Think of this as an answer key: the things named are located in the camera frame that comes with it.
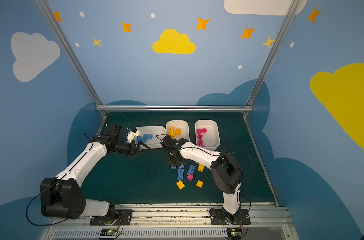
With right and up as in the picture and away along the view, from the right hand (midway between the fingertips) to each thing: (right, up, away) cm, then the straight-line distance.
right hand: (172, 161), depth 88 cm
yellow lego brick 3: (+3, +17, +19) cm, 26 cm away
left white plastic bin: (-11, +16, +19) cm, 27 cm away
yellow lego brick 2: (-1, +16, +17) cm, 23 cm away
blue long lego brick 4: (+12, -6, +4) cm, 14 cm away
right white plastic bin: (+27, +12, +20) cm, 36 cm away
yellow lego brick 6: (+17, -13, -2) cm, 21 cm away
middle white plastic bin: (+6, +22, +21) cm, 31 cm away
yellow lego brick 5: (+5, -13, -2) cm, 14 cm away
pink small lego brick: (+18, +17, +21) cm, 33 cm away
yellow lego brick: (-2, +18, +20) cm, 27 cm away
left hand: (-15, +7, -7) cm, 18 cm away
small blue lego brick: (-17, +13, +17) cm, 28 cm away
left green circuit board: (-30, -31, -17) cm, 46 cm away
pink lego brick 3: (+11, -9, -2) cm, 14 cm away
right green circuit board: (+32, -32, -16) cm, 48 cm away
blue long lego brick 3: (+5, -8, +3) cm, 10 cm away
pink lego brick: (+22, +18, +20) cm, 35 cm away
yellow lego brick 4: (+17, -5, +3) cm, 18 cm away
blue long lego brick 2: (0, -4, 0) cm, 4 cm away
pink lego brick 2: (+18, +13, +18) cm, 29 cm away
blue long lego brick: (-21, +12, +17) cm, 29 cm away
